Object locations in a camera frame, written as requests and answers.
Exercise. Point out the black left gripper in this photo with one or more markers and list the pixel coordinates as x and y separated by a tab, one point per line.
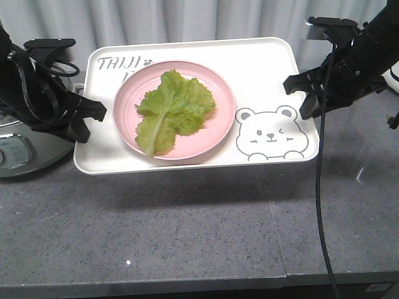
36	96

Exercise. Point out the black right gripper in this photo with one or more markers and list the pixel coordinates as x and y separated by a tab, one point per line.
353	70

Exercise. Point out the white bear serving tray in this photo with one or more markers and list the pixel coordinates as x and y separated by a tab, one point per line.
267	126

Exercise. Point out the pink round plate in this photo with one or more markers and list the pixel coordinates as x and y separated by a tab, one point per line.
213	131

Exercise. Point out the green lettuce leaf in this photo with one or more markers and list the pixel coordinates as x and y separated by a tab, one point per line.
177	107

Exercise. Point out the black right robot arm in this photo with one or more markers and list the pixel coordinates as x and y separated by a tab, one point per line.
387	18

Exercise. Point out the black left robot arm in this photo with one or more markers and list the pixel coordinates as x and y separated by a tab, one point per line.
38	49

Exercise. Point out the green electric cooking pot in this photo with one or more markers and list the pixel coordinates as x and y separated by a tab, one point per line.
24	151

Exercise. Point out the white rice cooker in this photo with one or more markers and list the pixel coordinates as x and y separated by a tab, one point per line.
391	77

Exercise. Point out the white pleated curtain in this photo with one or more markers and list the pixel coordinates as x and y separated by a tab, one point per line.
96	24

